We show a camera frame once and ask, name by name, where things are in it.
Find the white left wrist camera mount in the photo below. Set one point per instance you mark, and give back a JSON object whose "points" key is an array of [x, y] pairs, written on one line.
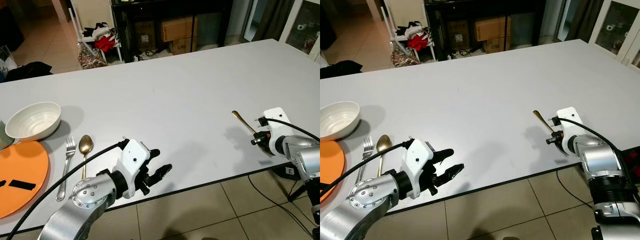
{"points": [[417, 160], [132, 162]]}

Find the brown cardboard box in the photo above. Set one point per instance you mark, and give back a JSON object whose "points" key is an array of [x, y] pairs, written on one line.
{"points": [[179, 29], [492, 29]]}

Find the white rack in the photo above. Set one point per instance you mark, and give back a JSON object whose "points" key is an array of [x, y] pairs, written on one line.
{"points": [[95, 12], [407, 12]]}

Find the patterned bag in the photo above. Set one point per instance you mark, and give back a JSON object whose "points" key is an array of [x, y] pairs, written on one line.
{"points": [[404, 56], [91, 57]]}

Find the printed cardboard box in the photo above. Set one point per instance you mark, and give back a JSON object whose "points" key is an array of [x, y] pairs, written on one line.
{"points": [[497, 46], [184, 46]]}

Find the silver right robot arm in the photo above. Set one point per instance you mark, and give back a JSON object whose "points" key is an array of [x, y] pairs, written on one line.
{"points": [[305, 157], [600, 165]]}

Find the white glass cabinet door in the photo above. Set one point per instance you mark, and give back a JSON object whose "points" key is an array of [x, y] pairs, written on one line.
{"points": [[617, 27], [302, 25]]}

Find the orange plate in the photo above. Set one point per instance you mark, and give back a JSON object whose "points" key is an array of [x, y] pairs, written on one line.
{"points": [[20, 165], [331, 165]]}

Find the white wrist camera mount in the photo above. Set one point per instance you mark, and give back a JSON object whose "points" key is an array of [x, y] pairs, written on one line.
{"points": [[132, 162], [417, 160], [570, 125], [277, 130]]}

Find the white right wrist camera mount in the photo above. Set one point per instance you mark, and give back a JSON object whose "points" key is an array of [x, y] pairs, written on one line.
{"points": [[277, 130], [570, 125]]}

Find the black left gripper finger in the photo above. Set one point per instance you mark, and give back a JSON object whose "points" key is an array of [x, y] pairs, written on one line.
{"points": [[161, 173], [444, 155], [451, 172], [154, 155]]}

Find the black shelf cabinet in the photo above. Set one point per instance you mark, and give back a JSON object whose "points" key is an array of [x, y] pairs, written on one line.
{"points": [[525, 25], [215, 25]]}

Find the black cloth bundle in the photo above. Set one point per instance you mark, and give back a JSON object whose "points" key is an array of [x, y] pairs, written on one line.
{"points": [[27, 71], [340, 69]]}

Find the black labelled stand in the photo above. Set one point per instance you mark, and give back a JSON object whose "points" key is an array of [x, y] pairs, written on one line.
{"points": [[291, 172]]}

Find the white ribbed bowl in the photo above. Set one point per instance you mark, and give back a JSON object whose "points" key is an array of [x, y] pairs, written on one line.
{"points": [[339, 121], [32, 122]]}

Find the silver fork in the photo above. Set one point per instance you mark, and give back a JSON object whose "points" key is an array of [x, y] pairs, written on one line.
{"points": [[67, 160], [366, 155]]}

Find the gold spoon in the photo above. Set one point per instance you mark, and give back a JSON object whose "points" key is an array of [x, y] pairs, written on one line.
{"points": [[86, 145], [244, 121], [384, 144], [544, 121]]}

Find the red cloth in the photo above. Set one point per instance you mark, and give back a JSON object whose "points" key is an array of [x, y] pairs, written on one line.
{"points": [[105, 43], [418, 42]]}

